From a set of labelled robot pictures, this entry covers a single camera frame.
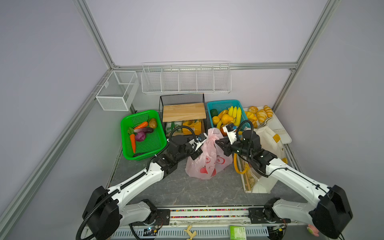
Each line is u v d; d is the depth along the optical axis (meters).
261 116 1.13
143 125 1.09
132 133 1.04
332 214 0.40
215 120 1.08
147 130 1.05
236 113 1.08
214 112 1.12
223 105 1.16
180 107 1.00
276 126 1.11
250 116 1.13
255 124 1.08
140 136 0.99
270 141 0.83
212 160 0.75
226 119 1.02
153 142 1.02
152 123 1.08
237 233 0.68
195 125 1.02
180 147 0.58
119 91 1.04
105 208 0.39
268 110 1.18
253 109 1.17
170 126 1.05
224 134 0.68
